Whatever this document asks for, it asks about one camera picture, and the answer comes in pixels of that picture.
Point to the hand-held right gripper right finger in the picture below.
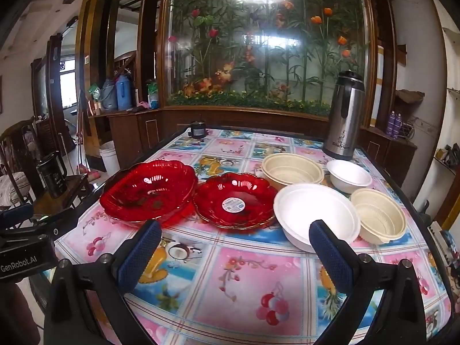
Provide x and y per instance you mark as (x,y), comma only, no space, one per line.
(332,255)

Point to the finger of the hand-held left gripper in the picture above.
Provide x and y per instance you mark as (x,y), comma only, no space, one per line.
(16,215)
(54,228)

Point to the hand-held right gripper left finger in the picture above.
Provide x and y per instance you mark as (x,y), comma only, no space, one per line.
(140,251)

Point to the large white bowl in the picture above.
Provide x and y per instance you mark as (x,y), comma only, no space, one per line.
(309,205)

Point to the small beige bowl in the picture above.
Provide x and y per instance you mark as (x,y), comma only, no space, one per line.
(377,215)

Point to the large red plate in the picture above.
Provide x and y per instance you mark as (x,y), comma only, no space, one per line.
(143,190)

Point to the small white bowl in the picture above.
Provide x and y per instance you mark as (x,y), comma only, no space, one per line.
(346,174)

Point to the small red plate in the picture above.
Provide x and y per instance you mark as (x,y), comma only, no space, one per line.
(215,201)

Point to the large beige bowl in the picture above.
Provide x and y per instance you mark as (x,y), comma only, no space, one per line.
(287,172)

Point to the wooden chair with cushion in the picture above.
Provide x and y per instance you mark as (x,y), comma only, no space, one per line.
(14,187)

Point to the black pitcher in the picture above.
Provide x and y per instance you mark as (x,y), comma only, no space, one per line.
(52,179)

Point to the red mop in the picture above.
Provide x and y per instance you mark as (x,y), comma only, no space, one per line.
(86,170)

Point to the white bucket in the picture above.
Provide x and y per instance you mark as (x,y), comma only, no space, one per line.
(109,158)

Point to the fruit print tablecloth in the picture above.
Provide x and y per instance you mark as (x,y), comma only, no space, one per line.
(233,258)

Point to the colourful printed box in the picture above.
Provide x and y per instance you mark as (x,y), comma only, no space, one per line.
(444,240)

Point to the dark wooden cabinet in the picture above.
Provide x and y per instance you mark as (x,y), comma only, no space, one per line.
(136,133)

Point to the steel thermos jug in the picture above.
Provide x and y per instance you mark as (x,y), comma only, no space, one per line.
(343,122)

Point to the small black device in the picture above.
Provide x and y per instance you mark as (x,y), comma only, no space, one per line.
(198,130)

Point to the grey blue thermos jug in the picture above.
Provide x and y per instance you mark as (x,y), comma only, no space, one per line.
(109,97)

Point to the green plastic bag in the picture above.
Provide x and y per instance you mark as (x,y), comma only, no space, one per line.
(95,91)

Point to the purple bottle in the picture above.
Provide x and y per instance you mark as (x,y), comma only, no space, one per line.
(390,124)
(398,126)

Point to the pink cloth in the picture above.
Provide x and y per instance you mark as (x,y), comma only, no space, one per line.
(141,106)

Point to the dark shoes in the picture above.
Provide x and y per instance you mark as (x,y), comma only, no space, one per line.
(449,156)

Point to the bottle with green label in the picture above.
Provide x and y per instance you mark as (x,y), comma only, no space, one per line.
(153,97)

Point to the brown wood piece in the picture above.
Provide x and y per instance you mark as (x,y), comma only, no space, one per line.
(409,97)

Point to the yellow trimmed wooden pillar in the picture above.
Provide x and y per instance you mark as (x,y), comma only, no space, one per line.
(97,43)

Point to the glass artificial flower display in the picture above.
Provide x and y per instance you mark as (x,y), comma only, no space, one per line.
(269,61)

